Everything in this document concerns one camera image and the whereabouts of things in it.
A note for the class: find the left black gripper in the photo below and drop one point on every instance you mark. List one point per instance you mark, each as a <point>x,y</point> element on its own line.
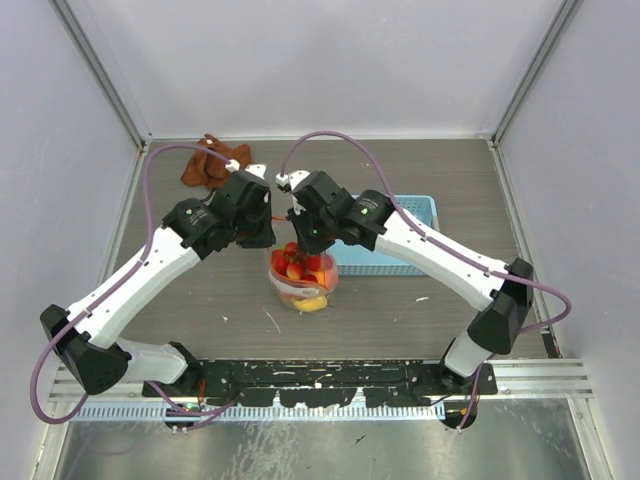
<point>266,238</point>

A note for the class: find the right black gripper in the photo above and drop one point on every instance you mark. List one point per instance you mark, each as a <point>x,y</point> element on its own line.
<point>305,243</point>

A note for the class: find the red strawberry bunch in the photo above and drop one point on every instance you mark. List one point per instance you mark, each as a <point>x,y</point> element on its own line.
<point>294,264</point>

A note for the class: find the clear zip top bag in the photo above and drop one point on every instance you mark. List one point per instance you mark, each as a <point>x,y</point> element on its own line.
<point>287,289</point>

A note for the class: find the yellow apple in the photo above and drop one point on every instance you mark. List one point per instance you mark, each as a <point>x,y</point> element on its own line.
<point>311,304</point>

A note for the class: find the orange pink peach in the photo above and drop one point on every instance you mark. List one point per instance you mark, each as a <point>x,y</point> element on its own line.
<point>328,276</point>

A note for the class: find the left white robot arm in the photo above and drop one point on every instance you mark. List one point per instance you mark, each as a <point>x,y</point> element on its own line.
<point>88,333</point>

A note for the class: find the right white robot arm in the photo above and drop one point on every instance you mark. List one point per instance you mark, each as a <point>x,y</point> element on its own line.
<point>499,292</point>

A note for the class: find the light blue plastic basket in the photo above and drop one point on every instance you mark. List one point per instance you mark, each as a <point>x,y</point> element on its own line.
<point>358,261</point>

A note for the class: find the brown cloth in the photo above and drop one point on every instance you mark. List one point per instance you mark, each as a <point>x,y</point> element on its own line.
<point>205,169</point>

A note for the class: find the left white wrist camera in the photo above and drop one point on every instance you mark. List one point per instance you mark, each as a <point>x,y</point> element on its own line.
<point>258,170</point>

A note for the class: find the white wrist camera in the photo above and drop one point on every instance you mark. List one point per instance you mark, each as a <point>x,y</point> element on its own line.
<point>288,182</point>
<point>258,170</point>

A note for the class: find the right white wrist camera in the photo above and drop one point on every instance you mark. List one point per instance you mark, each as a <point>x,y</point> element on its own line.
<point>288,182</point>

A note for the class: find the aluminium frame post left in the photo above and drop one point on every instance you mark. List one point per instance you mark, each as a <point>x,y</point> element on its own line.
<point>96,67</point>

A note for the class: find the aluminium frame post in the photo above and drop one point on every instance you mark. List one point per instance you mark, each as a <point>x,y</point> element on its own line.
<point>96,67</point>
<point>551,38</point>

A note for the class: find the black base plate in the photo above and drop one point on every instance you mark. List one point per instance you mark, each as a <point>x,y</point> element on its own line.
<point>320,384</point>

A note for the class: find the white slotted cable duct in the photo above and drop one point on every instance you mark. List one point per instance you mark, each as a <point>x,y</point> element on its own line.
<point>158,410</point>

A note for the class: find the aluminium frame post right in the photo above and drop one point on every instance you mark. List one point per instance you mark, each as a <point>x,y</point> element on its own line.
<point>551,38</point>

